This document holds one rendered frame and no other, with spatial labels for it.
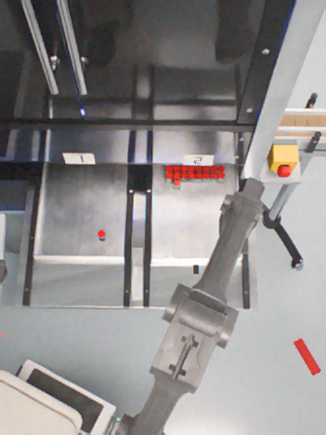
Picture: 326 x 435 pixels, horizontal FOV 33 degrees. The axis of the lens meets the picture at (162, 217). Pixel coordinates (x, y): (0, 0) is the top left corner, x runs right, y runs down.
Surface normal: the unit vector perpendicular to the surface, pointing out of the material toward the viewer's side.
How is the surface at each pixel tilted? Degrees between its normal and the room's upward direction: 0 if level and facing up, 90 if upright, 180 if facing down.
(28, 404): 42
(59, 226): 0
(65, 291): 0
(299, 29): 90
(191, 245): 0
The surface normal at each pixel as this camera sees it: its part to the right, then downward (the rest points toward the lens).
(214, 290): 0.29, -0.78
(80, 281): 0.00, -0.36
